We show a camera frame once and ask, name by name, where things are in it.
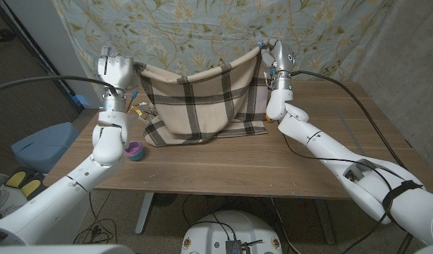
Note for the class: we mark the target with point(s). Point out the purple teal stacked cups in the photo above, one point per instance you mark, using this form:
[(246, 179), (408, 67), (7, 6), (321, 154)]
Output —
[(134, 151)]

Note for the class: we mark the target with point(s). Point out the white robot chest panel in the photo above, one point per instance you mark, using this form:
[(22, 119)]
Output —
[(61, 249)]

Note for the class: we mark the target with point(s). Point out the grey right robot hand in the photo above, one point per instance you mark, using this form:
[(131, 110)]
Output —
[(281, 58)]

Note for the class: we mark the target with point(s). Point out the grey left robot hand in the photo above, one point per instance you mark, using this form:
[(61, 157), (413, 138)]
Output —
[(116, 72)]

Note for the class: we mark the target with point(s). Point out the white round robot torso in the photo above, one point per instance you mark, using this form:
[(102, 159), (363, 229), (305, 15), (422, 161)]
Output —
[(209, 236)]

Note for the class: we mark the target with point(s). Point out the floral printed backdrop cloth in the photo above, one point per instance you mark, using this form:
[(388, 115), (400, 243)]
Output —
[(202, 28)]

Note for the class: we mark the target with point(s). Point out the white table leg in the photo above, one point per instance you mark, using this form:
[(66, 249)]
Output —
[(145, 211)]

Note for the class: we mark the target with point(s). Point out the beige plaid fringed scarf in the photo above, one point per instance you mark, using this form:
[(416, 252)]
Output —
[(202, 95)]

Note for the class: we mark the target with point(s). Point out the grey table leg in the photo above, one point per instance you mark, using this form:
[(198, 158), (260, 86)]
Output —
[(324, 222)]

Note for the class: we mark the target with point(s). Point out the yellow black foot pedal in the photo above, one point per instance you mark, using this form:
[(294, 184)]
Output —
[(30, 187), (15, 179)]

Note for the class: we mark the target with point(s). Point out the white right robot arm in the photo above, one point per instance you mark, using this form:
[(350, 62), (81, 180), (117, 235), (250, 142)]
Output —
[(326, 144)]

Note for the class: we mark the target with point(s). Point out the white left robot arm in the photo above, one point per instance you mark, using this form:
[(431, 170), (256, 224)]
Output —
[(61, 194)]

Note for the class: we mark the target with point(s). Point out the blue cushioned stool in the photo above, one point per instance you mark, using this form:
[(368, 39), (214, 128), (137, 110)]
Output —
[(43, 144)]

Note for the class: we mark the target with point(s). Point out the small grey torso module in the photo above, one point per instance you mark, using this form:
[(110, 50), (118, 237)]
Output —
[(236, 247)]

